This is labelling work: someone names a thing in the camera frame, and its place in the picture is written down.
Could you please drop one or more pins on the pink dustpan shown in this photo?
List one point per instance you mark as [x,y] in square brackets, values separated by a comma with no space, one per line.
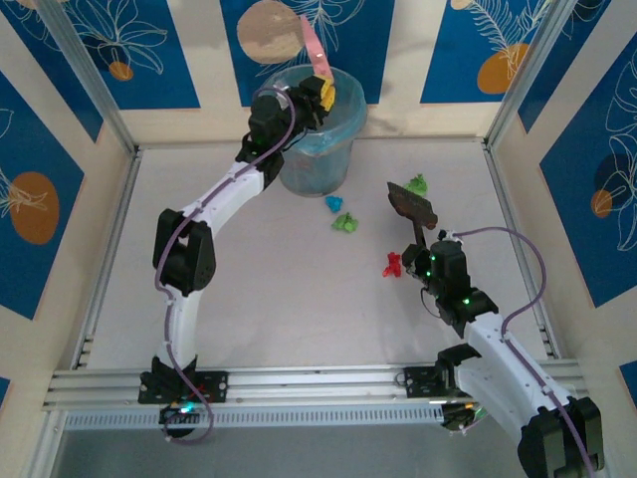
[313,45]

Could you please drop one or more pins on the black hand brush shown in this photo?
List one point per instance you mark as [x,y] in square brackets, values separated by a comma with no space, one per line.
[410,204]

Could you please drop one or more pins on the green paper scrap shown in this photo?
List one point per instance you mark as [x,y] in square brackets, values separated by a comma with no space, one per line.
[419,185]
[346,222]

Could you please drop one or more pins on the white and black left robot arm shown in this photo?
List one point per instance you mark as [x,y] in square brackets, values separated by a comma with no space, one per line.
[181,323]

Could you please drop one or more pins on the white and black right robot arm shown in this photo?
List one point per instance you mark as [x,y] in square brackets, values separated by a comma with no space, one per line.
[507,358]

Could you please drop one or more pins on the red crumpled paper scrap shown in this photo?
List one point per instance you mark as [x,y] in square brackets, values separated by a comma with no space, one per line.
[393,265]

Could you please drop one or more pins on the trash bin with blue liner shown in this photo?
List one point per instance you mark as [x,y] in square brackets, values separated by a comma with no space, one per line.
[323,159]

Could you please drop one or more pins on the blue crumpled paper scrap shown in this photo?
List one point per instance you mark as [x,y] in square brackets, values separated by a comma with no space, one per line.
[334,203]

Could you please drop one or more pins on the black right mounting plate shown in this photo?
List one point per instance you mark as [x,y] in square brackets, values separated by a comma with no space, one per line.
[420,382]

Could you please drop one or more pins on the black mounting plate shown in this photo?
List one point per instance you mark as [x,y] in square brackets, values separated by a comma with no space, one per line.
[420,382]
[214,386]

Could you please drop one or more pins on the right controller board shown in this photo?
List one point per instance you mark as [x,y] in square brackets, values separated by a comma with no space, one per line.
[463,415]

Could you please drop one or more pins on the controller board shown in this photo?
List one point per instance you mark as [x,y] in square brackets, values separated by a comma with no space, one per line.
[179,413]
[463,415]

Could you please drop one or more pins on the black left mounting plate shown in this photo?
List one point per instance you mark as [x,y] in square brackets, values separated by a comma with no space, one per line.
[214,386]

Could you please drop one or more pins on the left controller board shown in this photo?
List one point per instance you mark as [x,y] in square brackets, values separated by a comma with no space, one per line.
[179,413]

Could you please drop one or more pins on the aluminium table side rail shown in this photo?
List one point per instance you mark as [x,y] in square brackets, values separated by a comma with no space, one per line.
[512,209]
[114,239]

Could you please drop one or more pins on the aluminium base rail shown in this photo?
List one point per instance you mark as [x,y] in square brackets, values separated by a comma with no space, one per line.
[318,381]

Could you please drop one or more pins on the aluminium frame post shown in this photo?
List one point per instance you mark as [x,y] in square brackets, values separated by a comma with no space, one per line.
[532,70]
[84,70]

